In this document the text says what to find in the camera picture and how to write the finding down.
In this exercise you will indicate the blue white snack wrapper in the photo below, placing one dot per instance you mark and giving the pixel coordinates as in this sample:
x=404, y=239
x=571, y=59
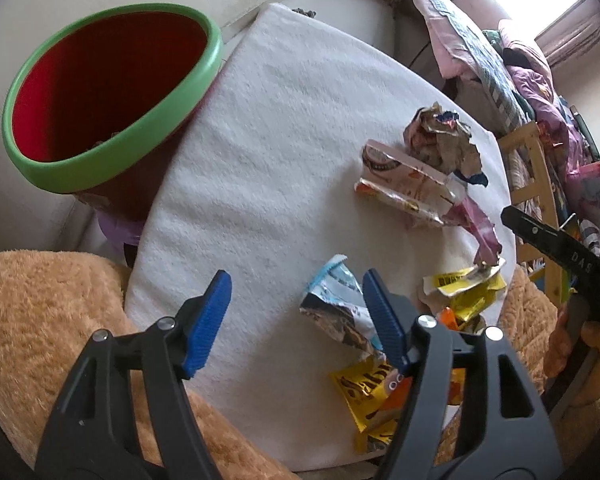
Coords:
x=335, y=310

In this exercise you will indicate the crumpled pink white packet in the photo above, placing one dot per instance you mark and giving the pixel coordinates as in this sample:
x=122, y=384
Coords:
x=405, y=185

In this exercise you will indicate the pink foil wrapper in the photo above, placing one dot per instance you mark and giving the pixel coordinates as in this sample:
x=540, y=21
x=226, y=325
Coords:
x=480, y=230

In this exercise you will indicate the wooden chair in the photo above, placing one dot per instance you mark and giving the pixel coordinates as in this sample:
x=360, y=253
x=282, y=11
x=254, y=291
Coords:
x=532, y=160

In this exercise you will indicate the purple plastic stool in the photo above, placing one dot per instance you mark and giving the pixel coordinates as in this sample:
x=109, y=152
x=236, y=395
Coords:
x=117, y=232

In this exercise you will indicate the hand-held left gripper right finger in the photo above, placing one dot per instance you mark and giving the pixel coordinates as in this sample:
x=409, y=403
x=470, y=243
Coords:
x=385, y=320

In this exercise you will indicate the blue patterned quilt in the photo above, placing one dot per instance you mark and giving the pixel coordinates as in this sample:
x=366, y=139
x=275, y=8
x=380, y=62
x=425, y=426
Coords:
x=470, y=40

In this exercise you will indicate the tan plush blanket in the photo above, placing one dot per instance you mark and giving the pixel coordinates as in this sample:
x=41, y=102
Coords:
x=40, y=310

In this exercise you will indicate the crumpled brown paper wrapper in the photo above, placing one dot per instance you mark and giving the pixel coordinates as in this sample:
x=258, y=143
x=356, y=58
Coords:
x=440, y=145

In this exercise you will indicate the red bin with green rim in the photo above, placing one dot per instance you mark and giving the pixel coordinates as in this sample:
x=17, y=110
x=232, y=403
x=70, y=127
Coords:
x=110, y=75

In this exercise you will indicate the white towel mat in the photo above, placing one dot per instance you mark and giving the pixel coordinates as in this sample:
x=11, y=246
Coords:
x=280, y=160

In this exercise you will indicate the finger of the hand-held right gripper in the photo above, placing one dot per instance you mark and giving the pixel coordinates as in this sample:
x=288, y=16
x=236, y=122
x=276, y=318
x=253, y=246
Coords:
x=555, y=247

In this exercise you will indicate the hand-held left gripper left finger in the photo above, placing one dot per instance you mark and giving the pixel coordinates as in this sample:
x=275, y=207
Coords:
x=207, y=325

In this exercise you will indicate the pile of clothes and bedding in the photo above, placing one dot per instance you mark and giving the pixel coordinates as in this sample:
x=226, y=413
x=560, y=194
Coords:
x=535, y=90

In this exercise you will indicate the crumpled yellow wrapper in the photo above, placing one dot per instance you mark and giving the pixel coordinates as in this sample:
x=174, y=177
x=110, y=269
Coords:
x=467, y=300

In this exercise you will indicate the yellow orange snack wrapper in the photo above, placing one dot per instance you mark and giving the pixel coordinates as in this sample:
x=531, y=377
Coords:
x=360, y=385

